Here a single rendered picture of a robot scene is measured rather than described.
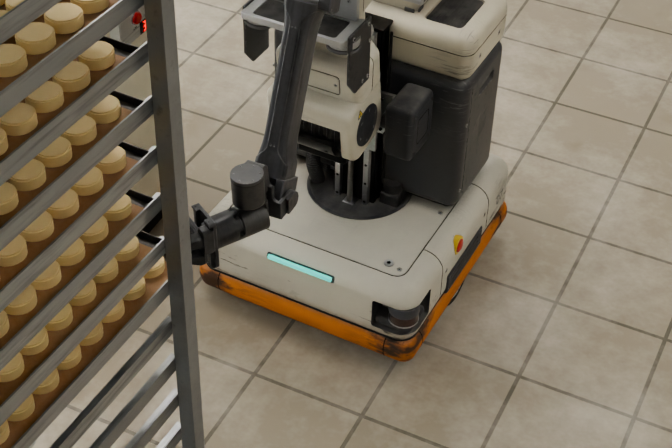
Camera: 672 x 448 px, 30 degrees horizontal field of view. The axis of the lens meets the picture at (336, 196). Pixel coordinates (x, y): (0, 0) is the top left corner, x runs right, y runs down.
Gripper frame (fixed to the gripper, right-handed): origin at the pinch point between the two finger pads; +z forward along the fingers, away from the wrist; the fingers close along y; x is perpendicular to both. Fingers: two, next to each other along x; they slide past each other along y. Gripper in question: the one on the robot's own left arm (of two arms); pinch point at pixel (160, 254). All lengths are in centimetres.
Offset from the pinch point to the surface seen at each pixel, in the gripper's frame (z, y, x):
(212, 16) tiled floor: -111, -102, -202
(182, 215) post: -0.4, 16.4, 10.2
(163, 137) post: 0.9, 31.5, 9.4
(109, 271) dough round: 12.4, 11.0, 10.1
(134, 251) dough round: 7.0, 10.2, 7.3
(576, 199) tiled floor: -155, -101, -56
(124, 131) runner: 7.4, 36.7, 11.4
